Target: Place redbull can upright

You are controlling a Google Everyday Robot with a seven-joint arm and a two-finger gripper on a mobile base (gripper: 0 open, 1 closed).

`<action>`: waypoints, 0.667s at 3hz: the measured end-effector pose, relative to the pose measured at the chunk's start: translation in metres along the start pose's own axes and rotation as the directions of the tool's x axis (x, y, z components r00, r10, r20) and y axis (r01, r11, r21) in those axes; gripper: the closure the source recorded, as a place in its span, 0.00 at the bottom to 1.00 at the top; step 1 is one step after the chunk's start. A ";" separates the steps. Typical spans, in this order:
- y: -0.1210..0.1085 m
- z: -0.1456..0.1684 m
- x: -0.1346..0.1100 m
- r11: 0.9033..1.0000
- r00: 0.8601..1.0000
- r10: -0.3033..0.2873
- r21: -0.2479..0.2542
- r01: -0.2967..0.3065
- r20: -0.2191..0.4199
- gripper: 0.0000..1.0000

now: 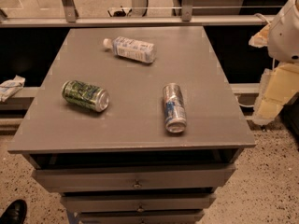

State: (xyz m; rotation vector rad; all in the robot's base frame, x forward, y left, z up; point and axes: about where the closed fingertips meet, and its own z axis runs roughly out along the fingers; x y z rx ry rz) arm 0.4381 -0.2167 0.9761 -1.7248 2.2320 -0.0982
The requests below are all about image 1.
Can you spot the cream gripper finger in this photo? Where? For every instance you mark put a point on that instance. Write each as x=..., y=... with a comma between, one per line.
x=277, y=87
x=260, y=39

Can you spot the silver blue redbull can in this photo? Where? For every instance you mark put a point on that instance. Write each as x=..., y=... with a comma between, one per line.
x=174, y=110

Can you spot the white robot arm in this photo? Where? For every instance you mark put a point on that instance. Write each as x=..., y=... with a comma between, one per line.
x=283, y=36

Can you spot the green soda can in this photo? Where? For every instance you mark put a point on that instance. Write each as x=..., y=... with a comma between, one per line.
x=85, y=95

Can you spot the top grey drawer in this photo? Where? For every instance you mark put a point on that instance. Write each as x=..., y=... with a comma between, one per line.
x=134, y=178

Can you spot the grey drawer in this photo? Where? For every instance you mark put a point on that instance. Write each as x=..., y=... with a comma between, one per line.
x=138, y=203
x=148, y=217
x=134, y=178

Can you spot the clear plastic water bottle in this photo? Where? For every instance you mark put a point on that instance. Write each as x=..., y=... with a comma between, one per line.
x=132, y=49

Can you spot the bottom grey drawer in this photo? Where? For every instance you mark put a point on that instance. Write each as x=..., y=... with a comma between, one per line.
x=148, y=217

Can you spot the middle grey drawer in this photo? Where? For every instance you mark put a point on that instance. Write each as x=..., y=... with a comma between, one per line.
x=138, y=203

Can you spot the white crumpled packet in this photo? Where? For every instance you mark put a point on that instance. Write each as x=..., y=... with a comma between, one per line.
x=9, y=87

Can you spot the black shoe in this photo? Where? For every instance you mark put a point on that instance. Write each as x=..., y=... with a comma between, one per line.
x=15, y=213

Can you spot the metal railing frame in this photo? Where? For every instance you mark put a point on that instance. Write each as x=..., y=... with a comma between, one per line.
x=98, y=13

